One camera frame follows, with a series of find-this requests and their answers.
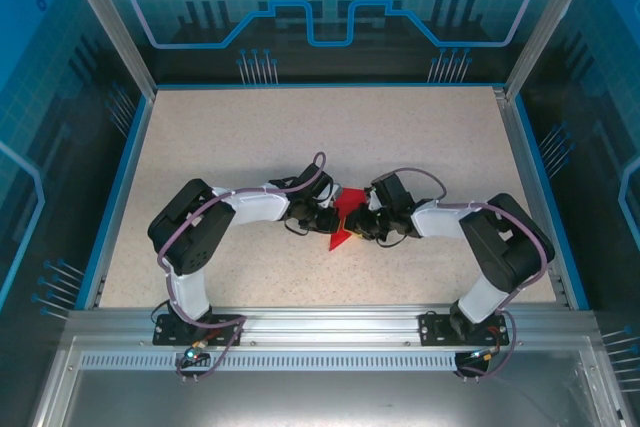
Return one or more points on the red cloth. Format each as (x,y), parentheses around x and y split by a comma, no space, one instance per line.
(350,199)

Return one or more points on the slotted aluminium strip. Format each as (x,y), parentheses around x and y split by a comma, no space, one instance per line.
(300,362)

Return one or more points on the blue table edge trim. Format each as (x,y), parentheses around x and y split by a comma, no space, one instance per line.
(325,85)
(548,197)
(120,197)

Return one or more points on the aluminium enclosure post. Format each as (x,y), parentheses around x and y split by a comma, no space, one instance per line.
(541,22)
(116,32)

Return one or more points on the aluminium table edge rail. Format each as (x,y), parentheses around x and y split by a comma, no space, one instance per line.
(520,147)

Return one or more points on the metal tray sheet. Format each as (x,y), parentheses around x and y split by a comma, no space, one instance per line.
(320,402)

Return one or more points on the blue grid-print panel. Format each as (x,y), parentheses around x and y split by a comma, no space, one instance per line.
(40,97)
(600,97)

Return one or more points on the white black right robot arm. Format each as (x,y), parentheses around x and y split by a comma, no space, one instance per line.
(440,222)

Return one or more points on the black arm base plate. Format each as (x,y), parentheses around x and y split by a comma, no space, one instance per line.
(435,337)
(161,338)

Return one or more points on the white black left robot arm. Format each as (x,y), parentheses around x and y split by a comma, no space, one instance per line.
(255,207)

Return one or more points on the aluminium frame beam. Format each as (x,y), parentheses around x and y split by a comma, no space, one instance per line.
(330,327)

